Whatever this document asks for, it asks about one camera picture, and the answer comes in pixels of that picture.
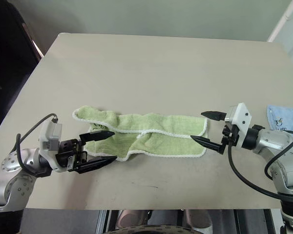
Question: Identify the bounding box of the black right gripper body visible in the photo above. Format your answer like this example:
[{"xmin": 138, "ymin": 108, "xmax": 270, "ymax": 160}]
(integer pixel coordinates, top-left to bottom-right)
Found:
[{"xmin": 220, "ymin": 124, "xmax": 238, "ymax": 148}]

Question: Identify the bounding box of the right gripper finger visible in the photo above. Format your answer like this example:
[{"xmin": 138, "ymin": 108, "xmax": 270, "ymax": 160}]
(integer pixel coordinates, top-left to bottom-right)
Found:
[
  {"xmin": 190, "ymin": 135, "xmax": 225, "ymax": 155},
  {"xmin": 200, "ymin": 110, "xmax": 228, "ymax": 122}
]

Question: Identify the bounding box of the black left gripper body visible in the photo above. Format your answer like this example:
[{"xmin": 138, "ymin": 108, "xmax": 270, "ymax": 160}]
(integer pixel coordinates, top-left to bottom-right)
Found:
[{"xmin": 55, "ymin": 138, "xmax": 90, "ymax": 173}]

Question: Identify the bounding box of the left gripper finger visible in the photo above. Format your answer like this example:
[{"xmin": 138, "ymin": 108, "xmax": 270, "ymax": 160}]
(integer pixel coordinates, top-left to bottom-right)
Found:
[
  {"xmin": 75, "ymin": 156, "xmax": 118, "ymax": 175},
  {"xmin": 79, "ymin": 130, "xmax": 116, "ymax": 143}
]

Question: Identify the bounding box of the green towel with white trim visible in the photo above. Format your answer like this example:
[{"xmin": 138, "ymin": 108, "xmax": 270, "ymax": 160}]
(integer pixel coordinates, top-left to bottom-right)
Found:
[{"xmin": 72, "ymin": 105, "xmax": 208, "ymax": 163}]

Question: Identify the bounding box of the blue cloth with print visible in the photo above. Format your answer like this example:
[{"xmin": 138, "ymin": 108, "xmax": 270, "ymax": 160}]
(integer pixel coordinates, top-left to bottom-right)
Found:
[{"xmin": 266, "ymin": 104, "xmax": 293, "ymax": 149}]

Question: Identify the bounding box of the pinkish brown rounded shape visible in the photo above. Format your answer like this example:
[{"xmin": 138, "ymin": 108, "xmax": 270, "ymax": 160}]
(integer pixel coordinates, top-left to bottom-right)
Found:
[{"xmin": 116, "ymin": 209, "xmax": 150, "ymax": 230}]

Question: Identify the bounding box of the dark furniture piece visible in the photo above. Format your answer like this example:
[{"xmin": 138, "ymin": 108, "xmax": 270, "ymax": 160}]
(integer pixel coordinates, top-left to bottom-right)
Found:
[{"xmin": 0, "ymin": 0, "xmax": 43, "ymax": 138}]

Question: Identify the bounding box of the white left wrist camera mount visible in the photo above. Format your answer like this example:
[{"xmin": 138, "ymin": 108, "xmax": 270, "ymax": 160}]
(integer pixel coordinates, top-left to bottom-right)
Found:
[{"xmin": 39, "ymin": 121, "xmax": 64, "ymax": 173}]

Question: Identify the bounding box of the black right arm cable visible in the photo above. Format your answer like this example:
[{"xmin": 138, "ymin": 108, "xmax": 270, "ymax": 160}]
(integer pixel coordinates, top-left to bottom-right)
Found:
[{"xmin": 227, "ymin": 130, "xmax": 293, "ymax": 198}]

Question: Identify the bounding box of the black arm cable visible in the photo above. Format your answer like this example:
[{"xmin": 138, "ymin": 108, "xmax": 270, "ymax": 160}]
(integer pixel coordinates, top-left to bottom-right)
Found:
[
  {"xmin": 227, "ymin": 130, "xmax": 293, "ymax": 198},
  {"xmin": 16, "ymin": 113, "xmax": 59, "ymax": 176}
]

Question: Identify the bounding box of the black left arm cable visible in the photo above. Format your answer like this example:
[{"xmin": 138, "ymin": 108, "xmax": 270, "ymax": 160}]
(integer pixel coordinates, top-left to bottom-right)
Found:
[{"xmin": 16, "ymin": 113, "xmax": 59, "ymax": 176}]

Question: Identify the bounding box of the white door frame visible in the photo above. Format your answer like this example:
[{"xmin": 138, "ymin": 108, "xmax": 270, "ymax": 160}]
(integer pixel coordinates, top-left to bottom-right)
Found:
[{"xmin": 267, "ymin": 0, "xmax": 293, "ymax": 42}]

